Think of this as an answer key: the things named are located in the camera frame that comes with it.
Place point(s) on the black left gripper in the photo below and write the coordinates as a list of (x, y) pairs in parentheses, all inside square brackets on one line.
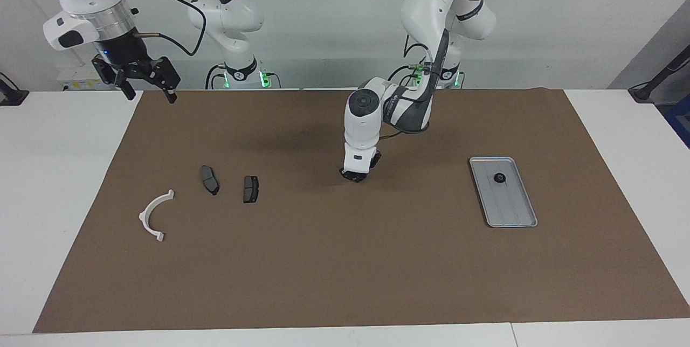
[(375, 161)]

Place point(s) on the blue crate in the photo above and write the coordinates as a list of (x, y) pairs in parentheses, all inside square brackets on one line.
[(680, 120)]

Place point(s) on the curved dark grey brake pad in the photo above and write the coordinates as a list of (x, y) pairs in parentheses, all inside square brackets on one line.
[(209, 177)]

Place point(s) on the white semicircular bracket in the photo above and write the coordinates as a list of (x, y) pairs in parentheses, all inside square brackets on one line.
[(144, 219)]

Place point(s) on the large black bearing gear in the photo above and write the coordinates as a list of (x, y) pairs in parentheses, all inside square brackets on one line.
[(500, 178)]

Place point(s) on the black clamp stand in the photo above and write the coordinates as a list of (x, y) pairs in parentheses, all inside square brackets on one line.
[(11, 96)]

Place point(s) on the white wall socket box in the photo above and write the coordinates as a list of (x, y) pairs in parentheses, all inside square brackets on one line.
[(75, 86)]

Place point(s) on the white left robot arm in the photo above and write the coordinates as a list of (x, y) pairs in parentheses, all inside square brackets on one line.
[(431, 7)]

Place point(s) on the brown table mat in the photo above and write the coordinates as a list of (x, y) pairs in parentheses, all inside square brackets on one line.
[(345, 271)]

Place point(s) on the silver metal tray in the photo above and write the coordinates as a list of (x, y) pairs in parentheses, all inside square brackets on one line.
[(512, 207)]

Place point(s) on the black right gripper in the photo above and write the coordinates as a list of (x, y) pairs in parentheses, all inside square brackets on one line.
[(123, 54)]

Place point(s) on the rectangular dark grey brake pad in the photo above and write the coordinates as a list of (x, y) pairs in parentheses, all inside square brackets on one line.
[(250, 189)]

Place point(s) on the black angled stand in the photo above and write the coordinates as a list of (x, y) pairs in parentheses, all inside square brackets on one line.
[(644, 91)]

